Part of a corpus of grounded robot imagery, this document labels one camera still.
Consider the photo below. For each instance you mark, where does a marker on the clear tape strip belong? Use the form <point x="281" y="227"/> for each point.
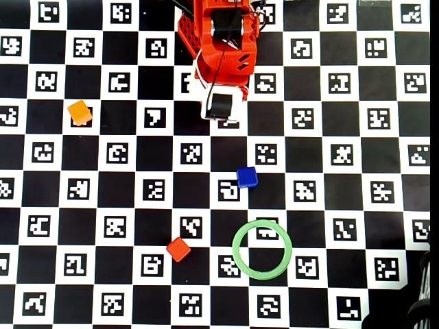
<point x="374" y="2"/>

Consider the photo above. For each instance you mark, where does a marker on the blue cube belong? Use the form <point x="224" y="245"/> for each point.
<point x="247" y="177"/>

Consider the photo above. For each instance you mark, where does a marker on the orange cube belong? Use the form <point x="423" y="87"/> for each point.
<point x="79" y="112"/>

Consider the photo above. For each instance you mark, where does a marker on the red cube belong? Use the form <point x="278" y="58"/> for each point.
<point x="178" y="249"/>

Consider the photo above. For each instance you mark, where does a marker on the red robot arm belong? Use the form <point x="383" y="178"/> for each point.
<point x="228" y="68"/>

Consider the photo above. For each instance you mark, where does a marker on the black white marker board mat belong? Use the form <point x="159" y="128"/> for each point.
<point x="120" y="185"/>

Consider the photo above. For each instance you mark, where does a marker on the black ribbed flexible tripod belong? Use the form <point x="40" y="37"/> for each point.
<point x="424" y="284"/>

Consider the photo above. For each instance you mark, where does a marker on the red lattice robot base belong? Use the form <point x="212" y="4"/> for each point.
<point x="188" y="36"/>

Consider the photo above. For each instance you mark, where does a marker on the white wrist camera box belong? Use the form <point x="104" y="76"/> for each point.
<point x="236" y="103"/>

